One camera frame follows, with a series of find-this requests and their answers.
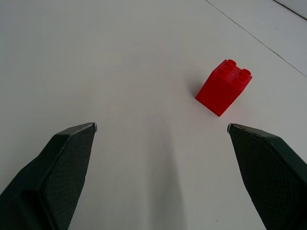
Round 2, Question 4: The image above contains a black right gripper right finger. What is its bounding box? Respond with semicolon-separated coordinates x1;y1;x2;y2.
226;123;307;230

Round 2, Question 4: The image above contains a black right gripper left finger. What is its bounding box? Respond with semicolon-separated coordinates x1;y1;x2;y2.
0;122;97;230

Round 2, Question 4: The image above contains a red toy building brick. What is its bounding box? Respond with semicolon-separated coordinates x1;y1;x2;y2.
195;58;253;118

